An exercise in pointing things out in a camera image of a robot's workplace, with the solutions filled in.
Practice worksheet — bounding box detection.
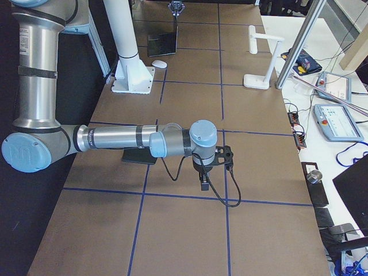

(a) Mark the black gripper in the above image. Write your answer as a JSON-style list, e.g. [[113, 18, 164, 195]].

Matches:
[[170, 1, 184, 16], [192, 155, 214, 191]]

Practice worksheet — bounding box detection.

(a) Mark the grey laptop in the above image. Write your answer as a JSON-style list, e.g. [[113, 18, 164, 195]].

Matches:
[[147, 21, 178, 57]]

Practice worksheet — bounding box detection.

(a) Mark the black mouse pad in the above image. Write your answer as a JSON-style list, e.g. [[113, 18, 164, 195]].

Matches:
[[121, 148, 157, 165]]

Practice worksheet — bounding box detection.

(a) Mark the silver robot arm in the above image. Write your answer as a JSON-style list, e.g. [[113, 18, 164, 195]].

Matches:
[[1, 1, 220, 189]]

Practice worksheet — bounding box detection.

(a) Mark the white computer mouse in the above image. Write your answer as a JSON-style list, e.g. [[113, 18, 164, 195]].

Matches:
[[152, 60, 167, 69]]

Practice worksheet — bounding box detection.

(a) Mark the white desk lamp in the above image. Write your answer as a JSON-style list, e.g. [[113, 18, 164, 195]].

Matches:
[[243, 25, 285, 90]]

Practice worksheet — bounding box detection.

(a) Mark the black power strip near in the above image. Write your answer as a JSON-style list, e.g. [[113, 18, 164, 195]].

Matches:
[[293, 130, 307, 150]]

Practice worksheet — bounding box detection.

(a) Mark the black power strip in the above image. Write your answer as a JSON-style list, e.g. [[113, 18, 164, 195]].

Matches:
[[287, 112, 300, 126], [293, 130, 307, 150]]

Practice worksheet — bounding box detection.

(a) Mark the black power strip far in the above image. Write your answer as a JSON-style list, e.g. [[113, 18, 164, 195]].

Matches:
[[287, 112, 300, 126]]

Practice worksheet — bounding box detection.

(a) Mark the silver metal cylinder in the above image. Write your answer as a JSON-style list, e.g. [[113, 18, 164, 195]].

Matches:
[[306, 170, 323, 185]]

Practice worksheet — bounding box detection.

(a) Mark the black flat block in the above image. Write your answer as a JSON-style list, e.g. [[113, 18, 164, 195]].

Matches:
[[301, 162, 329, 208]]

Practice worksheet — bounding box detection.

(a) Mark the blue patterned pouch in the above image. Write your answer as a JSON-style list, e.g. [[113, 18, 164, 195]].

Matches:
[[293, 49, 322, 76]]

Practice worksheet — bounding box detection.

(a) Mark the near teach pendant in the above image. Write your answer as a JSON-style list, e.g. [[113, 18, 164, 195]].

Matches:
[[313, 104, 364, 142]]

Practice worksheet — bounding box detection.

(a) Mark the teach pendant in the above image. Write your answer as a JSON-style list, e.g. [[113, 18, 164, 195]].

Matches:
[[316, 72, 351, 103], [313, 104, 364, 142]]

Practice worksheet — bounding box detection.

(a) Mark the far teach pendant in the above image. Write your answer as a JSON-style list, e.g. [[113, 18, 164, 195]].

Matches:
[[316, 72, 351, 103]]

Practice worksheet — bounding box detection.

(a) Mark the white pedestal column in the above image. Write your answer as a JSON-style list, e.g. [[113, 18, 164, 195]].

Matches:
[[103, 0, 155, 94]]

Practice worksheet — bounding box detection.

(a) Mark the aluminium frame post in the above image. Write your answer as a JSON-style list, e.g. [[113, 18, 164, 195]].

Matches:
[[275, 0, 326, 90]]

